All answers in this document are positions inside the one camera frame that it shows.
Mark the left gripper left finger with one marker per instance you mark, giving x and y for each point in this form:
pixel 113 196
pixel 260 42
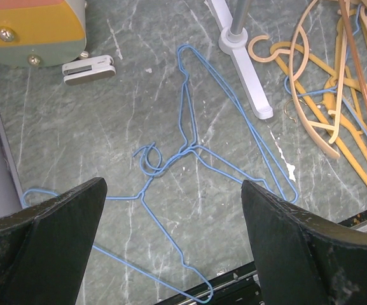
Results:
pixel 44 249

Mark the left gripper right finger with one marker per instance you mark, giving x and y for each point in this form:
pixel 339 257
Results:
pixel 300 257

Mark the brown wooden hanger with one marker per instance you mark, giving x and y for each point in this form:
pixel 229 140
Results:
pixel 353 49

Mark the small white plastic clip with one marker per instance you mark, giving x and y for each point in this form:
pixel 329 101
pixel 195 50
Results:
pixel 88 70

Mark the beige round drawer cabinet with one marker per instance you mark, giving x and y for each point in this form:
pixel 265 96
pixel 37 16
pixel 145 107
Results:
pixel 42 33

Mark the metal clothes rack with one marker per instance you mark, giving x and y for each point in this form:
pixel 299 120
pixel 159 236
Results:
pixel 232 41

